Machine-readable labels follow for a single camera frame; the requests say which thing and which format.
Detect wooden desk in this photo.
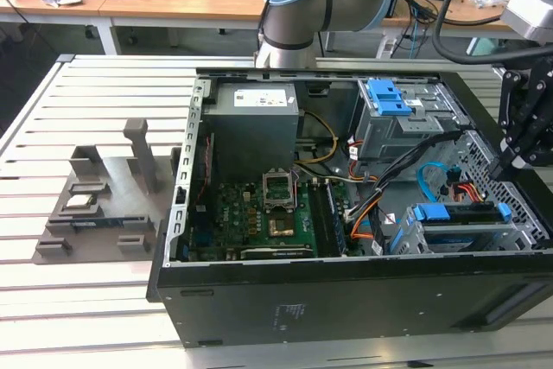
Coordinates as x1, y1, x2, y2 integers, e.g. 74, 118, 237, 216
0, 0, 553, 41

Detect yellow power wires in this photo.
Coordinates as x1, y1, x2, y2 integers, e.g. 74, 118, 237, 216
296, 109, 340, 165

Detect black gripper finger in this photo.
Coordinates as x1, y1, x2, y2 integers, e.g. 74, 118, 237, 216
503, 124, 553, 169
488, 71, 531, 179

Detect hard disk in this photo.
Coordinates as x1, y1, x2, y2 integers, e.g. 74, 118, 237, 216
412, 202, 513, 254

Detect green motherboard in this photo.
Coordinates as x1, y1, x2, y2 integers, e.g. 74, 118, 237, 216
188, 178, 346, 260

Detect blue data wire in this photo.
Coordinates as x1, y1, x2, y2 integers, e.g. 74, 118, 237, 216
416, 161, 446, 204

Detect orange power wire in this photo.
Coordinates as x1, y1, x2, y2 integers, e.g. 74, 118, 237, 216
447, 168, 487, 205

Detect black PC case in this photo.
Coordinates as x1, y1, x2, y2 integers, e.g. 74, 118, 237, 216
146, 67, 553, 349

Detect installed RAM stick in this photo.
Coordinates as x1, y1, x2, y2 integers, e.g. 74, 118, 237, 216
326, 181, 349, 256

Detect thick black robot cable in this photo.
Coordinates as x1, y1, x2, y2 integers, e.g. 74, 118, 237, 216
431, 0, 553, 68

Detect pale green bin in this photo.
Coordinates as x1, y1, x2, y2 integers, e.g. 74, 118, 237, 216
467, 36, 505, 58

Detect silver CPU chip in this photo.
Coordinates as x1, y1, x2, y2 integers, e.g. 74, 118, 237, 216
64, 194, 94, 209

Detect CPU socket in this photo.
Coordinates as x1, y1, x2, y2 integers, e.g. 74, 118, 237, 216
266, 209, 299, 239

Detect grey parts rack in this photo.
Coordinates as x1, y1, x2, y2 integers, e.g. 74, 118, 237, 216
32, 118, 182, 266

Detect grey power supply unit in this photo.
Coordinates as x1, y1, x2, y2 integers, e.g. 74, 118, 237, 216
201, 83, 303, 174

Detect grey drive cage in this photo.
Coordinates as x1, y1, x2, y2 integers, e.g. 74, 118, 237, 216
350, 79, 472, 163

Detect loose RAM stick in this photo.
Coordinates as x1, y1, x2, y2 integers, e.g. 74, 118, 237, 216
68, 218, 126, 229

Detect blue drive latch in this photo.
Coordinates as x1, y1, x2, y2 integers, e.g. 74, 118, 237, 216
365, 78, 411, 116

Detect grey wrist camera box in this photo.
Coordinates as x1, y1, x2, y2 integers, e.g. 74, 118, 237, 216
500, 0, 553, 45

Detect metal socket cover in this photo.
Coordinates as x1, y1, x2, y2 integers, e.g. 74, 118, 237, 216
262, 168, 298, 210

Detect black cable bundle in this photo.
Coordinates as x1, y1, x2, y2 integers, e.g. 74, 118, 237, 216
345, 129, 470, 223

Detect grey disk bay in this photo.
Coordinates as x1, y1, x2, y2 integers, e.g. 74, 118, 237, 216
388, 202, 541, 256

